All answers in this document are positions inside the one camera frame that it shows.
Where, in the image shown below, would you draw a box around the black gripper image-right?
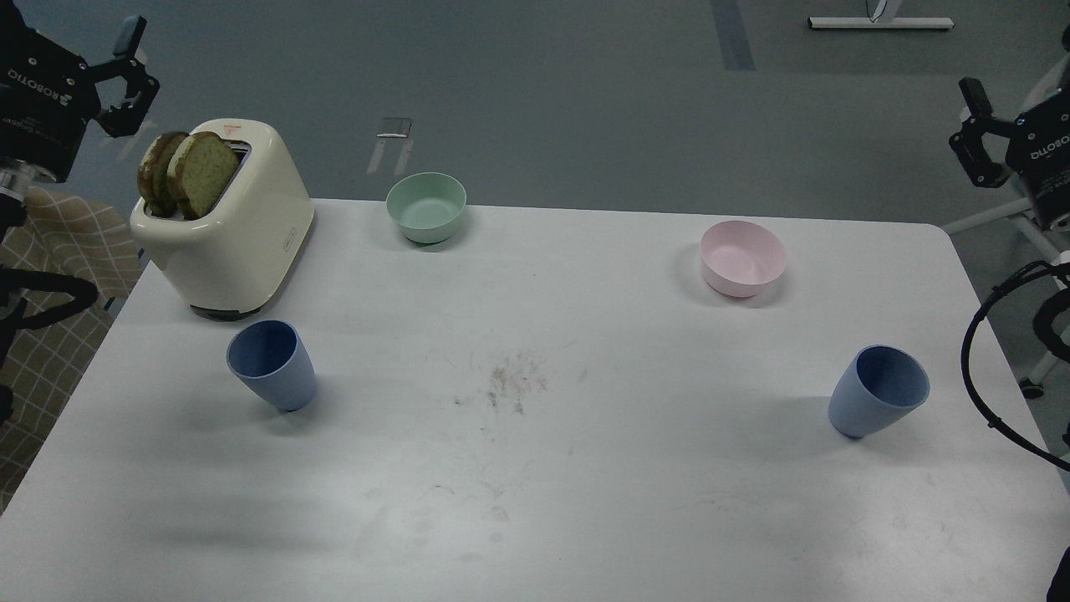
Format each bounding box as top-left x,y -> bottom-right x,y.
949,77 -> 1069,228

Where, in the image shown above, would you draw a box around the front bread slice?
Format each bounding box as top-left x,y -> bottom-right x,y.
166,132 -> 240,221

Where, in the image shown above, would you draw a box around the black cable loop right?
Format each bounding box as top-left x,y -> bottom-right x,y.
960,261 -> 1070,472

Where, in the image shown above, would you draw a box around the green bowl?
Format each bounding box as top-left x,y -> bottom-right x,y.
385,172 -> 467,245

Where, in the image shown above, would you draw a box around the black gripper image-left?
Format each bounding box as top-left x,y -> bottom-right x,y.
1,15 -> 161,183

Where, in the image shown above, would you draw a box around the rear bread slice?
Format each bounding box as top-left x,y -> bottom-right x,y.
137,132 -> 189,218

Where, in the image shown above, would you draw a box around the blue cup starting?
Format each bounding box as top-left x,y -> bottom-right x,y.
827,345 -> 931,439
226,319 -> 317,412

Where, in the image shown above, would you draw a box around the white chair frame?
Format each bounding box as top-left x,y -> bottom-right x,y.
941,56 -> 1067,400

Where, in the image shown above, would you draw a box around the cream toaster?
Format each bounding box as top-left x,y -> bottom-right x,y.
129,118 -> 314,321

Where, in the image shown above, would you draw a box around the white stand base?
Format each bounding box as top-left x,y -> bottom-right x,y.
807,1 -> 956,32

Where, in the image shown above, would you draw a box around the bread slice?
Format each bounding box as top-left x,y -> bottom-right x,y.
137,132 -> 189,218
166,132 -> 240,221

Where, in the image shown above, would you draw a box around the checkered beige cloth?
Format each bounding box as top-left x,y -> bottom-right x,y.
1,187 -> 144,506

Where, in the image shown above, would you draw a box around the pink bowl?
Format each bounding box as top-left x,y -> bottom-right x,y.
699,220 -> 788,298

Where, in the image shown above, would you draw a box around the metal floor plate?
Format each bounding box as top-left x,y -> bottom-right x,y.
364,115 -> 415,176

